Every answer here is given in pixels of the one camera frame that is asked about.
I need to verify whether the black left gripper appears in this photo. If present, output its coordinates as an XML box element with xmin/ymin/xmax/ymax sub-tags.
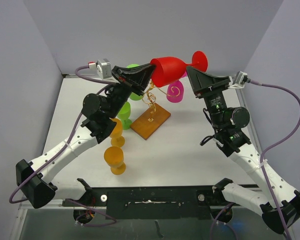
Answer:
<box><xmin>105</xmin><ymin>62</ymin><xmax>156</xmax><ymax>119</ymax></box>

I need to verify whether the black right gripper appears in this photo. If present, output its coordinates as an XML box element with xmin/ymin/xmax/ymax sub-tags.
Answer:
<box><xmin>185</xmin><ymin>66</ymin><xmax>230</xmax><ymax>129</ymax></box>

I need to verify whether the green wine glass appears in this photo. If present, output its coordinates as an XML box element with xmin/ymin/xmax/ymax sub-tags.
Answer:
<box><xmin>117</xmin><ymin>101</ymin><xmax>132</xmax><ymax>130</ymax></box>
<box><xmin>127</xmin><ymin>63</ymin><xmax>143</xmax><ymax>101</ymax></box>

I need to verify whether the pink wine glass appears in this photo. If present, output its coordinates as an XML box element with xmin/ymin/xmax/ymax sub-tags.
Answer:
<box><xmin>166</xmin><ymin>79</ymin><xmax>184</xmax><ymax>103</ymax></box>

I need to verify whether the red wine glass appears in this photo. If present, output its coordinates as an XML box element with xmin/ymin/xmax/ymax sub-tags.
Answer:
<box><xmin>150</xmin><ymin>51</ymin><xmax>208</xmax><ymax>88</ymax></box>

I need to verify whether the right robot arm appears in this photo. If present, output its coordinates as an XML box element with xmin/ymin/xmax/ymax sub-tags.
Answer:
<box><xmin>186</xmin><ymin>66</ymin><xmax>300</xmax><ymax>236</ymax></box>

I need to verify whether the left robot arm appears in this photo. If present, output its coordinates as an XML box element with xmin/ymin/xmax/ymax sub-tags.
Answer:
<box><xmin>15</xmin><ymin>63</ymin><xmax>156</xmax><ymax>209</ymax></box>

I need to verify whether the wooden rack base board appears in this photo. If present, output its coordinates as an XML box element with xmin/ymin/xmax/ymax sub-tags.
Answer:
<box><xmin>130</xmin><ymin>103</ymin><xmax>171</xmax><ymax>140</ymax></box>

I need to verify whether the orange wine glass far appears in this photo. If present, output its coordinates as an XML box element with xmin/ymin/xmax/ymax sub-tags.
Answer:
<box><xmin>110</xmin><ymin>118</ymin><xmax>125</xmax><ymax>148</ymax></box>

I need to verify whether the orange wine glass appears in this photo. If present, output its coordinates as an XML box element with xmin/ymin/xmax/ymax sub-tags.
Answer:
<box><xmin>103</xmin><ymin>146</ymin><xmax>126</xmax><ymax>175</ymax></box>
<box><xmin>110</xmin><ymin>118</ymin><xmax>125</xmax><ymax>148</ymax></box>

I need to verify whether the orange wine glass near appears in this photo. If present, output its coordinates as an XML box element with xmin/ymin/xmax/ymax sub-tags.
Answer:
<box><xmin>103</xmin><ymin>146</ymin><xmax>126</xmax><ymax>175</ymax></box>

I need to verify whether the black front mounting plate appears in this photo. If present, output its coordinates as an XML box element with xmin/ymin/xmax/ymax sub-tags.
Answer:
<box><xmin>62</xmin><ymin>185</ymin><xmax>228</xmax><ymax>221</ymax></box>

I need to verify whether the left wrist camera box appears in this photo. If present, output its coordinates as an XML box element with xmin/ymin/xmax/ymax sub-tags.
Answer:
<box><xmin>88</xmin><ymin>58</ymin><xmax>112</xmax><ymax>80</ymax></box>

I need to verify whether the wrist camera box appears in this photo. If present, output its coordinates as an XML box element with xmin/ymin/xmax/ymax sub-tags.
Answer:
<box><xmin>88</xmin><ymin>58</ymin><xmax>112</xmax><ymax>80</ymax></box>
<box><xmin>229</xmin><ymin>71</ymin><xmax>248</xmax><ymax>89</ymax></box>

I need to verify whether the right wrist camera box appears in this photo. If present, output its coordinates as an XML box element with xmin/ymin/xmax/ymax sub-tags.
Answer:
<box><xmin>229</xmin><ymin>71</ymin><xmax>248</xmax><ymax>89</ymax></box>

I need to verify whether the aluminium frame rail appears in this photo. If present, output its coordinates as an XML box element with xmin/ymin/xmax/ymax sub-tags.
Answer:
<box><xmin>18</xmin><ymin>73</ymin><xmax>96</xmax><ymax>211</ymax></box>

